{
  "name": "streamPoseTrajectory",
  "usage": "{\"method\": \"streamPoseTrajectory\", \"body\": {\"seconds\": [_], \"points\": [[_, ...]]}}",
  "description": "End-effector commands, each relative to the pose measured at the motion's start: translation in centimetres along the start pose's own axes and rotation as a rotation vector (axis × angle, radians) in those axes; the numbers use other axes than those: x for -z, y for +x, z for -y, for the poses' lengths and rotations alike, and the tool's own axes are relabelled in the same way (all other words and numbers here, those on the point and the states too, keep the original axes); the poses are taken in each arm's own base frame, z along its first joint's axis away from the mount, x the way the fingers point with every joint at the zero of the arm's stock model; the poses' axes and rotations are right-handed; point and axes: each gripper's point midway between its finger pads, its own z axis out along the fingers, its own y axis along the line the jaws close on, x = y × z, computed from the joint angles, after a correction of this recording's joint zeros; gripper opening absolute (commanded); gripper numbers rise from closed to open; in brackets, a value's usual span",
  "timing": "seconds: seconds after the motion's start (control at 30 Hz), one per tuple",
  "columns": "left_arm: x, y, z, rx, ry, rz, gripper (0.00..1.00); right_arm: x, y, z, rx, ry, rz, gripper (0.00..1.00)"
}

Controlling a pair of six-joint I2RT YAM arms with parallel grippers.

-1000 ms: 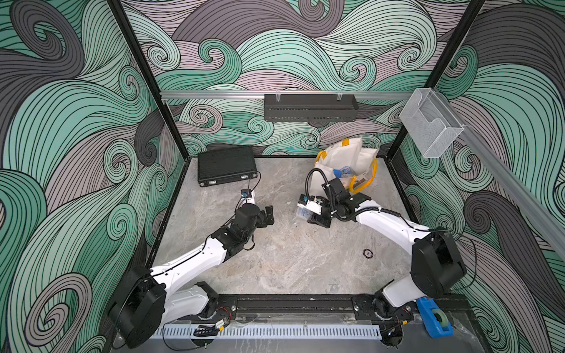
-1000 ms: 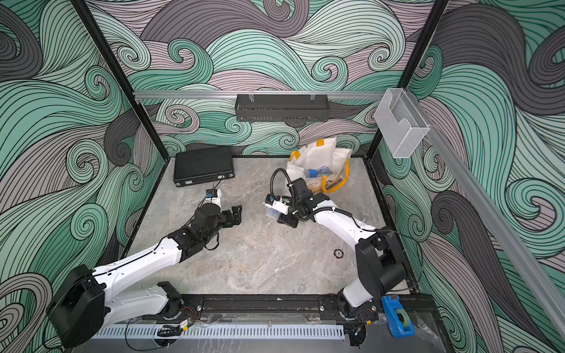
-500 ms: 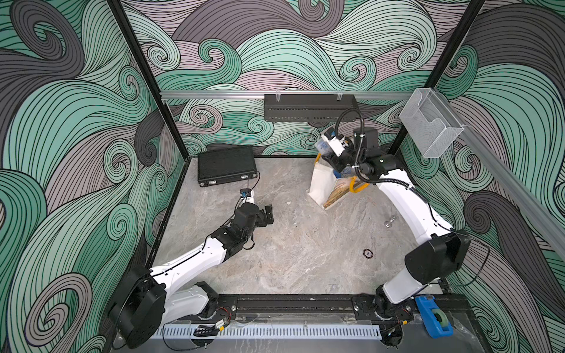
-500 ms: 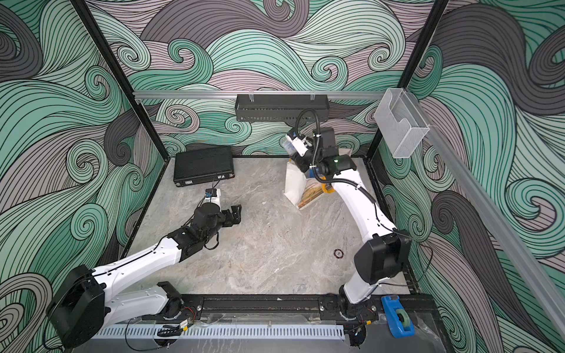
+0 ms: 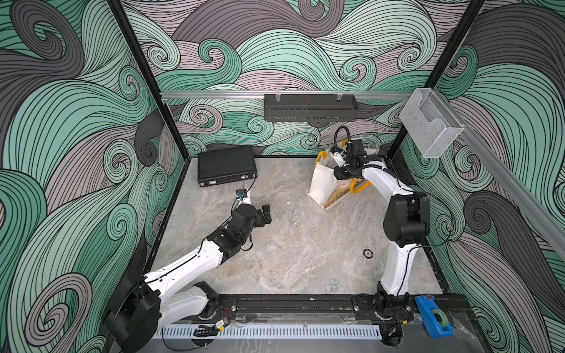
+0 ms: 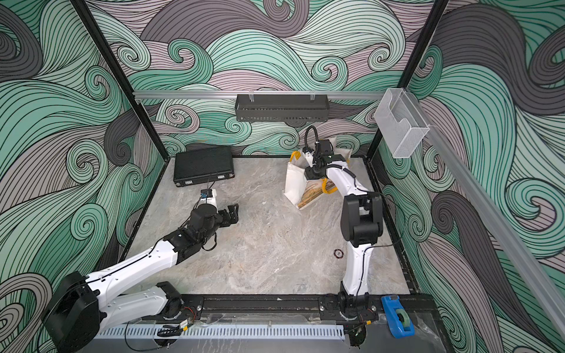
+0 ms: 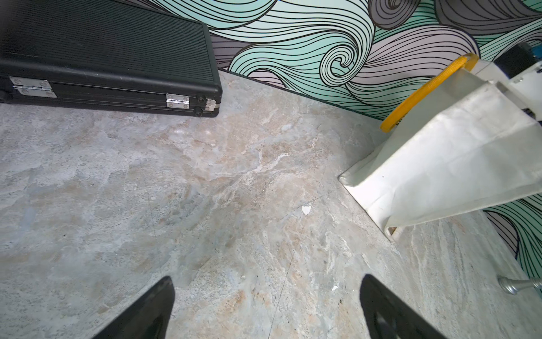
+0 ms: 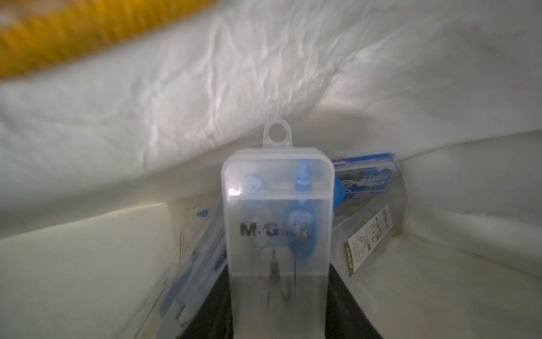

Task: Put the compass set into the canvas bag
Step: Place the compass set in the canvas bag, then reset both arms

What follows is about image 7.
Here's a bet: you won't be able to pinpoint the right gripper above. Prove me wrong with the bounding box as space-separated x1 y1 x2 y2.
493 42 541 121

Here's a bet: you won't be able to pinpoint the white canvas bag yellow handles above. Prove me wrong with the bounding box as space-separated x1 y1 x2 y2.
339 54 541 237

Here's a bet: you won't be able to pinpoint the black briefcase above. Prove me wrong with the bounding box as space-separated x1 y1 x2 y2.
1 1 222 118

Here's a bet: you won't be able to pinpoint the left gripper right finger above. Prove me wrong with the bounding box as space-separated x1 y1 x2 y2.
359 274 445 339

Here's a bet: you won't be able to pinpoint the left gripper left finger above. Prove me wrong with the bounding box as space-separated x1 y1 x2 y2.
93 276 175 339

